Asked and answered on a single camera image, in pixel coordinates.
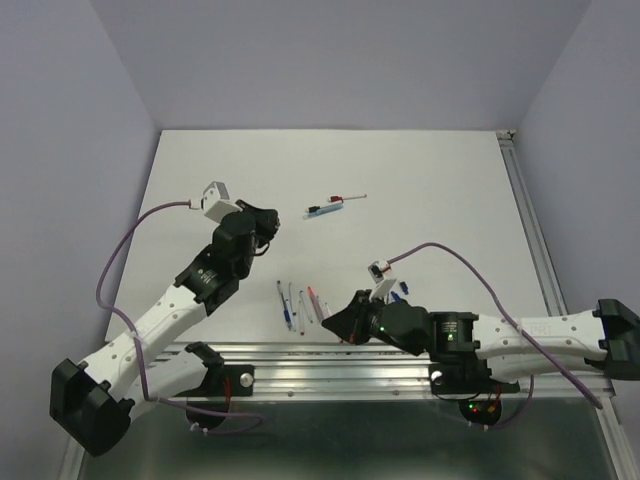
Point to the thin white red-tipped pen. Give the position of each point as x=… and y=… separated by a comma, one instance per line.
x=301, y=318

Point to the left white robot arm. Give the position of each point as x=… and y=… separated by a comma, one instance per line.
x=89, y=399

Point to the blue ballpoint pen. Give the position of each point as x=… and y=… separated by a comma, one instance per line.
x=285, y=308

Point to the thin pen black cap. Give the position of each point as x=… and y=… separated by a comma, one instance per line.
x=320, y=305

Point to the light blue pen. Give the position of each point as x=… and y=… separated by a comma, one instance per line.
x=326, y=209

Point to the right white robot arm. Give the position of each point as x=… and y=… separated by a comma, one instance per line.
x=605, y=339

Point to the aluminium front rail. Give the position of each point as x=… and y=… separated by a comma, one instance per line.
x=346, y=413

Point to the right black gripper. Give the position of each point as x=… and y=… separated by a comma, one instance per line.
x=349, y=323

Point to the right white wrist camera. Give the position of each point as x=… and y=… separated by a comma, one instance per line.
x=384, y=279

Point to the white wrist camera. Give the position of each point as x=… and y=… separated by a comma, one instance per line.
x=384, y=279
x=216, y=202

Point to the uncapped white blue marker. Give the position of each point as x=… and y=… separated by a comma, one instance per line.
x=305, y=307

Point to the aluminium right side rail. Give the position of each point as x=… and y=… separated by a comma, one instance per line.
x=537, y=245

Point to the aluminium rail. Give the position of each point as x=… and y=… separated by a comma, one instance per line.
x=537, y=245
x=346, y=413

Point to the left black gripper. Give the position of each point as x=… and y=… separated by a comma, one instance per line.
x=266, y=221

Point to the white marker blue cap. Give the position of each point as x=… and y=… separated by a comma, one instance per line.
x=291, y=299

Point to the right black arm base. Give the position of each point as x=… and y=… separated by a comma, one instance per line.
x=478, y=397

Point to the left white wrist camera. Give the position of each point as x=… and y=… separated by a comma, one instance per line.
x=216, y=202

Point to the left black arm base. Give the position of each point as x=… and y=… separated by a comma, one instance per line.
x=201, y=384

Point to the thin white red pen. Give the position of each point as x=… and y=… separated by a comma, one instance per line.
x=341, y=199

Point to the translucent red pen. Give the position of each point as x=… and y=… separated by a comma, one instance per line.
x=315, y=304

